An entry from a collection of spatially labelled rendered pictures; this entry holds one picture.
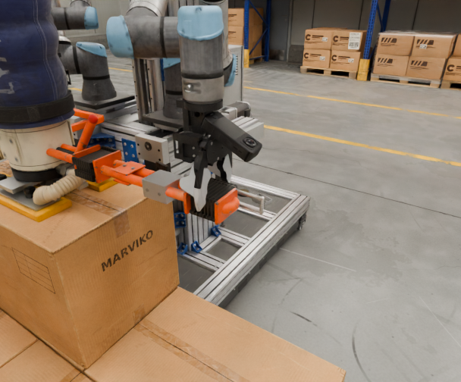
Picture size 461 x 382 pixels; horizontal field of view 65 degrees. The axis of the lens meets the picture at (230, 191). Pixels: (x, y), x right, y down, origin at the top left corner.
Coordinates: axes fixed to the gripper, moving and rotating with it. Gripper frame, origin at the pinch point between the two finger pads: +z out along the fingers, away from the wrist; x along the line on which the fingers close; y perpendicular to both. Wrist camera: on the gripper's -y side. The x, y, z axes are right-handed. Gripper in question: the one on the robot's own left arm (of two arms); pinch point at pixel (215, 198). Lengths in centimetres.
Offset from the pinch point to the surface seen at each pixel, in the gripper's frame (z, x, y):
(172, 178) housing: -1.4, -0.4, 11.7
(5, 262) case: 27, 20, 56
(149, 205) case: 15.9, -10.0, 30.1
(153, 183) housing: -1.3, 3.4, 13.8
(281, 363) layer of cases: 53, -10, -14
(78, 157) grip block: -1.8, 3.3, 38.9
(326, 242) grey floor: 107, -148, 15
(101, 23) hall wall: 29, -785, 968
